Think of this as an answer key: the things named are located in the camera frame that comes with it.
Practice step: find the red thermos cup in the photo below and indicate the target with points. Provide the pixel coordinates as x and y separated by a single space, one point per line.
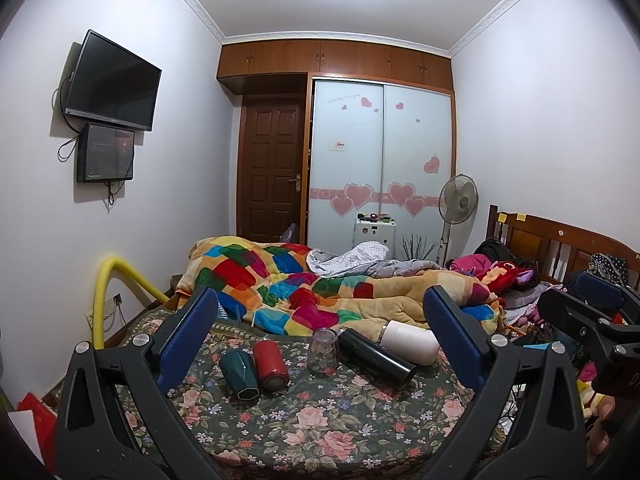
271 370

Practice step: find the standing electric fan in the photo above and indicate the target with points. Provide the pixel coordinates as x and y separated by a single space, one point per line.
457 202

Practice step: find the dark green faceted cup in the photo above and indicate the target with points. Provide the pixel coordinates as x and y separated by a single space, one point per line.
239 372

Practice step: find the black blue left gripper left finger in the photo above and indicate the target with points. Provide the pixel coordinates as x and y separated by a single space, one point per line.
115 420

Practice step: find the clear glass cup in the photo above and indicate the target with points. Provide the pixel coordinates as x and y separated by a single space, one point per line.
322 357

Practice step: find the colourful patchwork blanket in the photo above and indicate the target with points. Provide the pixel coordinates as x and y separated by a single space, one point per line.
271 286

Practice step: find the red plush toy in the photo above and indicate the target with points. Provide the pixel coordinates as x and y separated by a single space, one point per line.
506 275

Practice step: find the grey white crumpled sheet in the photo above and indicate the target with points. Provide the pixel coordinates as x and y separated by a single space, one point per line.
367 259

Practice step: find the white thermos bottle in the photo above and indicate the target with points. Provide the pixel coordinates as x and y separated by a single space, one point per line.
414 344

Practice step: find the brown wooden door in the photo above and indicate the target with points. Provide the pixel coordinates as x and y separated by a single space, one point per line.
269 167

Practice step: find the wooden bed headboard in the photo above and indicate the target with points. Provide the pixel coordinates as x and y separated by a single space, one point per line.
556 247

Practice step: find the wall mounted black television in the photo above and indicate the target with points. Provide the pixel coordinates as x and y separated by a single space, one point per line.
113 85

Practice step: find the floral tablecloth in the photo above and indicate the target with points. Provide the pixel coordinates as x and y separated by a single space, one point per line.
344 426

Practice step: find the frosted sliding wardrobe with hearts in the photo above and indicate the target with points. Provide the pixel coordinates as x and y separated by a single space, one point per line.
378 149

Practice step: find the brown overhead wooden cabinets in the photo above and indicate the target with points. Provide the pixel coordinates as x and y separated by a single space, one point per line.
245 67

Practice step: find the red paper bag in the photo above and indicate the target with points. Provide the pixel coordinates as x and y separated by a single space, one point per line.
35 422

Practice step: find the white small appliance box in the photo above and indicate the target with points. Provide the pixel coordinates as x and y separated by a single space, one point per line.
375 228

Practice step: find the small wall mounted monitor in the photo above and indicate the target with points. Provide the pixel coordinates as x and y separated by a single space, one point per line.
104 155

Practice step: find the black thermos bottle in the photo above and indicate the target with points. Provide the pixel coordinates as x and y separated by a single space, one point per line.
373 359

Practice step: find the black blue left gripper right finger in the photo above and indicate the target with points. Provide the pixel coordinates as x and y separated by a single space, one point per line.
525 419

